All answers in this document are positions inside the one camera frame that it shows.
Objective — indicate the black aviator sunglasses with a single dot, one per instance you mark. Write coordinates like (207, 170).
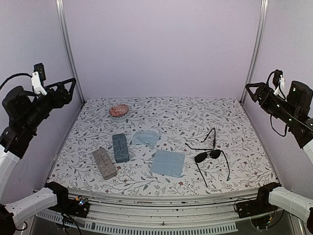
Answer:
(213, 154)

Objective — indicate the blue-grey glasses case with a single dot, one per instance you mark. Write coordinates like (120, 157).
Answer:
(120, 148)

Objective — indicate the aluminium post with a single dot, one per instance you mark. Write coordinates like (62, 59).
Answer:
(65, 35)
(258, 40)

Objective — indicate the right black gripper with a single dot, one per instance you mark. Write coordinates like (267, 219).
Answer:
(263, 87)

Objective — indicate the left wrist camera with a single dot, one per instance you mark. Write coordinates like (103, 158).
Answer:
(37, 79)

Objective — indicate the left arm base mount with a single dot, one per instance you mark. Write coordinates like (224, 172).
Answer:
(78, 207)

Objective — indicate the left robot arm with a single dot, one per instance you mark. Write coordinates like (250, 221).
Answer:
(26, 111)

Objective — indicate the beige-grey glasses case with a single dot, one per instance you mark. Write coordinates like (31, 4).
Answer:
(104, 163)

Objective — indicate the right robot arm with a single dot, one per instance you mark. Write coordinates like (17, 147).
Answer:
(294, 113)

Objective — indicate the thin black-framed glasses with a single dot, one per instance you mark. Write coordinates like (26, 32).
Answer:
(206, 149)

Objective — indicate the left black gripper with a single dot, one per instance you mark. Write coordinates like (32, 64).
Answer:
(66, 96)

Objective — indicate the front aluminium rail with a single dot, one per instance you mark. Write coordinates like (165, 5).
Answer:
(212, 214)

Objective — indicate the left aluminium post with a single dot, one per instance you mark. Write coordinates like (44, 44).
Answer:
(65, 35)

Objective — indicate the light blue cloth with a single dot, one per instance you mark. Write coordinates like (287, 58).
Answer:
(168, 163)
(148, 138)

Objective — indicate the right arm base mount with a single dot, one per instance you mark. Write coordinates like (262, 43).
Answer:
(254, 205)

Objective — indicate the right aluminium post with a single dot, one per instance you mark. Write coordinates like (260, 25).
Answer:
(258, 40)

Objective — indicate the crumpled light blue cloth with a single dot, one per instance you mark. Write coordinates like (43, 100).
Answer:
(148, 138)

